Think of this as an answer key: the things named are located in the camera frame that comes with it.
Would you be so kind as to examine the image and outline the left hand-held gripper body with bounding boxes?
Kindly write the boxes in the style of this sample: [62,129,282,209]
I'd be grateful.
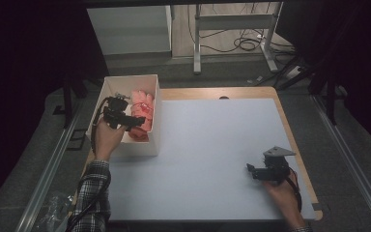
[101,92,133,131]

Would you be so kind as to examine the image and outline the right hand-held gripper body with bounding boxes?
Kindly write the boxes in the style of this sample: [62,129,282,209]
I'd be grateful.
[262,146,298,186]

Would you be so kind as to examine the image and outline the pink gloves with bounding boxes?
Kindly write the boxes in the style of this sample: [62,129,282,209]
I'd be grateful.
[128,90,156,142]

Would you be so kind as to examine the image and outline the white box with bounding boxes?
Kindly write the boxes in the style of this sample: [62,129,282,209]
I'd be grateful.
[85,74,162,159]

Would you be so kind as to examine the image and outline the person's right hand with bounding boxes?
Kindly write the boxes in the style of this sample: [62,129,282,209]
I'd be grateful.
[263,175,305,227]

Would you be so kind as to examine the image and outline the person's left hand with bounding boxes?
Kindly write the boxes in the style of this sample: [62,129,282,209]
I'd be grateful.
[92,119,128,161]

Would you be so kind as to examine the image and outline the light blue table mat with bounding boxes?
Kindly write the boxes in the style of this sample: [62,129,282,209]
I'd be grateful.
[107,98,317,222]

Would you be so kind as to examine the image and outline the black stand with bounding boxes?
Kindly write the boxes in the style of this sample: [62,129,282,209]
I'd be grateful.
[52,76,90,130]
[308,62,350,127]

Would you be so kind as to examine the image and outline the wooden table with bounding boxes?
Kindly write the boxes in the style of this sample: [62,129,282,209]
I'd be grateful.
[81,86,324,223]

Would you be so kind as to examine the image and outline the white cabinet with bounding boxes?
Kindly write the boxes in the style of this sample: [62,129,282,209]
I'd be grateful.
[86,5,172,56]

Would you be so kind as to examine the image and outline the white power strip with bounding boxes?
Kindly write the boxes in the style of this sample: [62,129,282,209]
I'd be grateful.
[284,65,302,80]

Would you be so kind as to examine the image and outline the clear plastic bag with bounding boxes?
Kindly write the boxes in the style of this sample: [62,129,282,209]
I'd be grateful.
[33,192,75,232]

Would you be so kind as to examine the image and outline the white metal stand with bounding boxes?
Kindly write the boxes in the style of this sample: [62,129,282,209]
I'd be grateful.
[192,1,284,75]

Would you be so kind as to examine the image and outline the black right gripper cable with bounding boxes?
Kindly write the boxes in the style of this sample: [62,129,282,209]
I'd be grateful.
[287,167,303,214]

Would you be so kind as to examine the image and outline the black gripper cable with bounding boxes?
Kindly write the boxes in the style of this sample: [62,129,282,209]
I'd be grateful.
[65,96,111,232]
[287,167,303,214]

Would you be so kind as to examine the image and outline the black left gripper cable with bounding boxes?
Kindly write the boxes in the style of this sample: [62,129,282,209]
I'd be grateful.
[65,96,111,232]

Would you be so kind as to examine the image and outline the aluminium rail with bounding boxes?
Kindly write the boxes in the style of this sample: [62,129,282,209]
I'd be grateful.
[311,95,371,232]
[14,102,88,232]

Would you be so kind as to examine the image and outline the black floor cables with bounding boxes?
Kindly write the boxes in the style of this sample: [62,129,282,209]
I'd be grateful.
[187,4,296,57]

